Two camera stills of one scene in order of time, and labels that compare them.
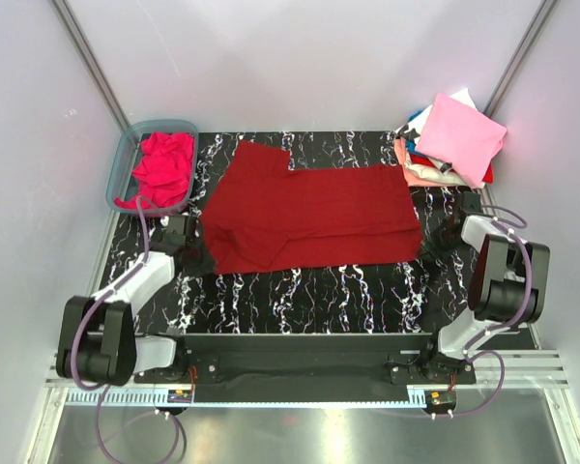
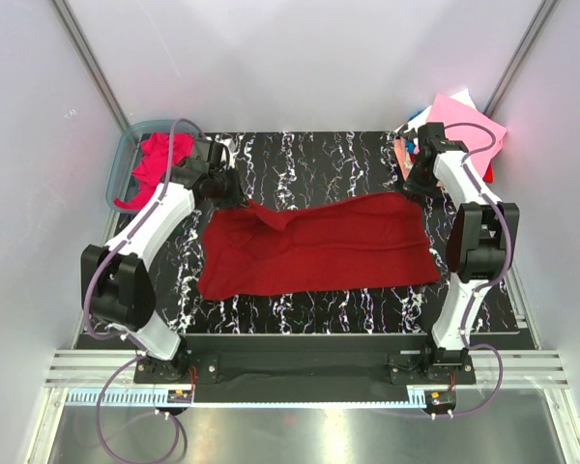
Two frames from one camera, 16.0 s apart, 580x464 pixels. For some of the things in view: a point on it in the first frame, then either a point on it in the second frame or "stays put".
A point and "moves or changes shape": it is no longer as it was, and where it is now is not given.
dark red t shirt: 263,216 moves or changes shape
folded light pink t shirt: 460,139 stays put
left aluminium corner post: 92,63 stays put
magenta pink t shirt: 163,170 stays put
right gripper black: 431,247 to 416,189
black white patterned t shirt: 410,133 stays put
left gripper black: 207,265 to 237,199
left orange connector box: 180,395 stays put
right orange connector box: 440,399 stays put
